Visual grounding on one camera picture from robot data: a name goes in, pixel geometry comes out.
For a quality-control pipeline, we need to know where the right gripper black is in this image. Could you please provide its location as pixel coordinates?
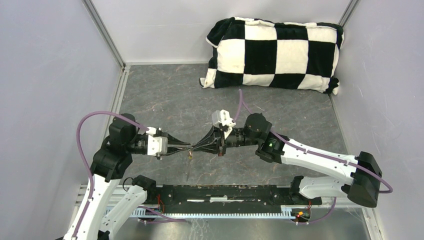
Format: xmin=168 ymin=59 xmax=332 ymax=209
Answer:
xmin=192 ymin=124 xmax=261 ymax=157

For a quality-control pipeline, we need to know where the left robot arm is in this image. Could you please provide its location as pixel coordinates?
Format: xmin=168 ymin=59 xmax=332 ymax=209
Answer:
xmin=63 ymin=111 xmax=190 ymax=240

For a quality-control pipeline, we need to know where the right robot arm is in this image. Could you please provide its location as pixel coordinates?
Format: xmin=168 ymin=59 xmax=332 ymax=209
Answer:
xmin=189 ymin=110 xmax=382 ymax=208

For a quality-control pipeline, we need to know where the left base circuit board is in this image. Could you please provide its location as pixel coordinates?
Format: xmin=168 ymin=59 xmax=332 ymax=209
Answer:
xmin=144 ymin=207 xmax=163 ymax=216

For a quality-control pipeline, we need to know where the base circuit board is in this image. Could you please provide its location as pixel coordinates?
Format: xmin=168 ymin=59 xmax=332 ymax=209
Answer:
xmin=291 ymin=210 xmax=311 ymax=222
xmin=144 ymin=207 xmax=163 ymax=216

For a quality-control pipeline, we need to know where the black white checkered pillow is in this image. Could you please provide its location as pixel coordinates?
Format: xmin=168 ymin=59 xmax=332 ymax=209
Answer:
xmin=199 ymin=17 xmax=344 ymax=95

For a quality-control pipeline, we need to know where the right base circuit board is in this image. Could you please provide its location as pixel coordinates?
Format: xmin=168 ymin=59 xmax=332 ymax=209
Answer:
xmin=291 ymin=210 xmax=311 ymax=222

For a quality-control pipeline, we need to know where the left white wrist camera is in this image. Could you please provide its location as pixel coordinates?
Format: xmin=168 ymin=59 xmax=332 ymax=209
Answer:
xmin=145 ymin=127 xmax=168 ymax=159

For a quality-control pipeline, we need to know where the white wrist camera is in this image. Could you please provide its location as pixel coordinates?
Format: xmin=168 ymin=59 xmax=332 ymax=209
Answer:
xmin=211 ymin=109 xmax=236 ymax=140
xmin=145 ymin=127 xmax=168 ymax=159

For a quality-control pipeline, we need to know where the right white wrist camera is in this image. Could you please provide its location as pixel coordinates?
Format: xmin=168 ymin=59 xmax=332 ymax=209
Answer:
xmin=211 ymin=109 xmax=236 ymax=140

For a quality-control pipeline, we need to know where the aluminium frame rail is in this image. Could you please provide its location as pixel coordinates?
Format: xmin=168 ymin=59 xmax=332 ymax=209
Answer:
xmin=74 ymin=184 xmax=376 ymax=209

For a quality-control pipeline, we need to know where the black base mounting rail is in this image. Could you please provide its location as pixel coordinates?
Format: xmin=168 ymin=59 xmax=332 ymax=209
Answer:
xmin=144 ymin=184 xmax=322 ymax=214

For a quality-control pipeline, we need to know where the white toothed cable strip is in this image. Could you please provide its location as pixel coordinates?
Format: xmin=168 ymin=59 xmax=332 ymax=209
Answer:
xmin=129 ymin=207 xmax=295 ymax=220

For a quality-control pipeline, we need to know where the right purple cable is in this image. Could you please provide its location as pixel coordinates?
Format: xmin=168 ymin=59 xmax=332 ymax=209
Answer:
xmin=233 ymin=88 xmax=394 ymax=225

